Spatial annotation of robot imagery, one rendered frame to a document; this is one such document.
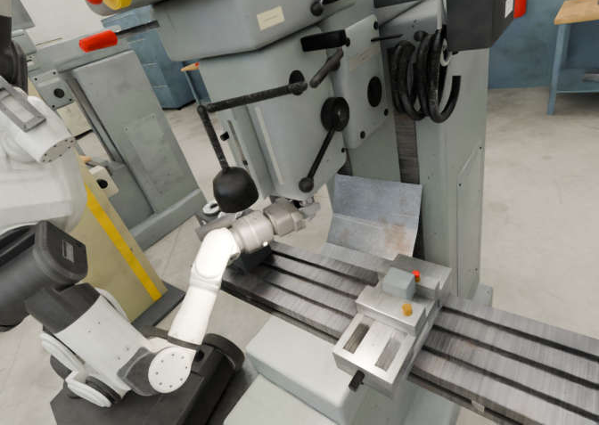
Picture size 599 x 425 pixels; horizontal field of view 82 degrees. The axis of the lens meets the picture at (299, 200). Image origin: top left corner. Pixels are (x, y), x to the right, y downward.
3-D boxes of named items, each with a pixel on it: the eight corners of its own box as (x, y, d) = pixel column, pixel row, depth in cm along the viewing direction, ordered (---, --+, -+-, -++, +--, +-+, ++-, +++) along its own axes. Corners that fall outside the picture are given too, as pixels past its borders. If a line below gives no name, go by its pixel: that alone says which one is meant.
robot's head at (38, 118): (27, 152, 57) (15, 136, 51) (-18, 113, 56) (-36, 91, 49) (61, 130, 60) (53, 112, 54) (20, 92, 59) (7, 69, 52)
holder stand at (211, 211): (248, 273, 117) (226, 228, 107) (213, 252, 132) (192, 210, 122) (273, 252, 124) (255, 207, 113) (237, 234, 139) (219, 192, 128)
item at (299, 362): (349, 431, 88) (340, 408, 82) (253, 370, 109) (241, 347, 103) (420, 291, 118) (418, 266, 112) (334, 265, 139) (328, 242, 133)
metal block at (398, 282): (407, 306, 82) (405, 290, 78) (384, 298, 85) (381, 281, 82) (416, 291, 85) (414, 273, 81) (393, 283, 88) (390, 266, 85)
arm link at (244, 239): (260, 243, 78) (213, 268, 74) (258, 254, 88) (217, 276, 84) (237, 202, 80) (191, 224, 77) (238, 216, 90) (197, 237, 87)
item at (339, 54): (318, 89, 47) (315, 78, 47) (308, 90, 48) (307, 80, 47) (345, 55, 61) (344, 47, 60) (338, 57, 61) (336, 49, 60)
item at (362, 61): (359, 152, 80) (338, 32, 66) (280, 146, 95) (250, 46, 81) (392, 118, 91) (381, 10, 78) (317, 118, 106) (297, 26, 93)
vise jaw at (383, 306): (415, 338, 76) (414, 326, 74) (356, 312, 85) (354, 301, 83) (426, 317, 79) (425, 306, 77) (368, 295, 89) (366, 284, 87)
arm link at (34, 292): (30, 354, 56) (-42, 297, 52) (52, 324, 65) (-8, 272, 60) (92, 309, 57) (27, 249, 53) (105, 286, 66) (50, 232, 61)
